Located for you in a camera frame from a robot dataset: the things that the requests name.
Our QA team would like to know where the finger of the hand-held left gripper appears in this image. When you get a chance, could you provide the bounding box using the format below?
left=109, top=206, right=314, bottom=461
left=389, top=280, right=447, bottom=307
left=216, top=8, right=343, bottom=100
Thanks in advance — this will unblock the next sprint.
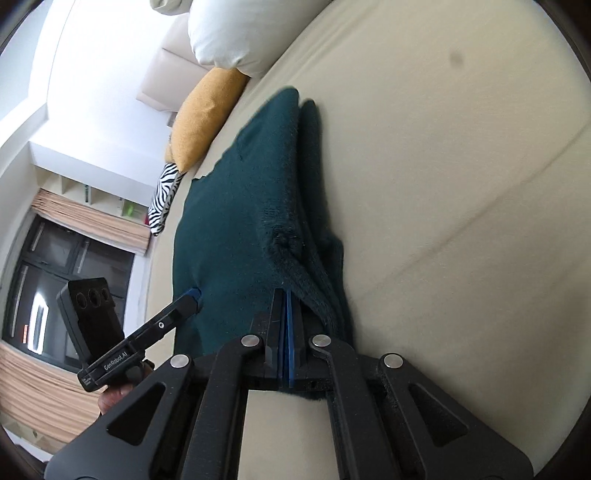
left=124, top=288, right=202, bottom=352

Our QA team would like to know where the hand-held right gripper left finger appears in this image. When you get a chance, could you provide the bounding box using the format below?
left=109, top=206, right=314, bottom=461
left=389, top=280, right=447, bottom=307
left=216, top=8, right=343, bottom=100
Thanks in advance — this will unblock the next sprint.
left=44, top=288, right=288, bottom=480

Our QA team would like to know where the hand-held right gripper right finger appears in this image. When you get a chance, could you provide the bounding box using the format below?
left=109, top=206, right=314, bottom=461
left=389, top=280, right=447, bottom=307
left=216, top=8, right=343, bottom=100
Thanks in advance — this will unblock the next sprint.
left=286, top=293, right=537, bottom=480

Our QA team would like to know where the dark green sweater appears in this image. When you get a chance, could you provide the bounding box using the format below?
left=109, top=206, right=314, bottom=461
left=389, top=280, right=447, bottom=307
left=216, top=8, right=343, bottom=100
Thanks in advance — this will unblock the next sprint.
left=172, top=88, right=357, bottom=402

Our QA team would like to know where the person's left hand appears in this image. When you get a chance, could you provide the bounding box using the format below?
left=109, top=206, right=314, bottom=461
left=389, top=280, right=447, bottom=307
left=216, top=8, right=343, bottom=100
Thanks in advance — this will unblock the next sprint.
left=96, top=360, right=155, bottom=418

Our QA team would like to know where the dark window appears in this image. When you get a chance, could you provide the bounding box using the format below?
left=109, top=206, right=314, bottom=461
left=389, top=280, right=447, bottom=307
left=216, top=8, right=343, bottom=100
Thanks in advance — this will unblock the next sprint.
left=0, top=210, right=136, bottom=376

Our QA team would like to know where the beige curtain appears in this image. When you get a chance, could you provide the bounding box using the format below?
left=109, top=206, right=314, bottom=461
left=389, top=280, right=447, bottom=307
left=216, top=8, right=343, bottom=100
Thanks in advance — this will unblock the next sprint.
left=0, top=339, right=109, bottom=455
left=28, top=188, right=153, bottom=257

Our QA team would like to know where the zebra striped pillow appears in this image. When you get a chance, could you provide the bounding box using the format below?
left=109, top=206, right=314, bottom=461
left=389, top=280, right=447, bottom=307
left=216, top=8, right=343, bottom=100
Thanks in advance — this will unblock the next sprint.
left=147, top=161, right=186, bottom=237

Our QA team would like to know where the yellow pillow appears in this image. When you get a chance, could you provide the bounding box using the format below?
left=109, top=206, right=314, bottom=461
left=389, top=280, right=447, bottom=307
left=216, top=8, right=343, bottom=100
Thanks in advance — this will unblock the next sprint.
left=165, top=67, right=253, bottom=174

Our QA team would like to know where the bed with beige sheet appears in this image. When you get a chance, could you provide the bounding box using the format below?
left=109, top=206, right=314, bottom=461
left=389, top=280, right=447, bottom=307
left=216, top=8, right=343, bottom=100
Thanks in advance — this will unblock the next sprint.
left=145, top=0, right=591, bottom=480

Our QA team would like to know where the cream padded headboard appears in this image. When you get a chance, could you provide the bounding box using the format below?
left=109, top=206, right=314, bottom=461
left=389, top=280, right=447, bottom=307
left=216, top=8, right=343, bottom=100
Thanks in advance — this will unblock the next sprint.
left=136, top=17, right=218, bottom=112

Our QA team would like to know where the white folded duvet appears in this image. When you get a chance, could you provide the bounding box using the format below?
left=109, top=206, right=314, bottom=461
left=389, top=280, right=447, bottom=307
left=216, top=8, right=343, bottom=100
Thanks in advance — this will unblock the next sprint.
left=150, top=0, right=334, bottom=78

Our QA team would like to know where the white wall shelf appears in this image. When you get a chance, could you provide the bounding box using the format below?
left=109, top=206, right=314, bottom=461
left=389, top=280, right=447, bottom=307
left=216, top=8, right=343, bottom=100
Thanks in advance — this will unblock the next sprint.
left=33, top=164, right=155, bottom=228

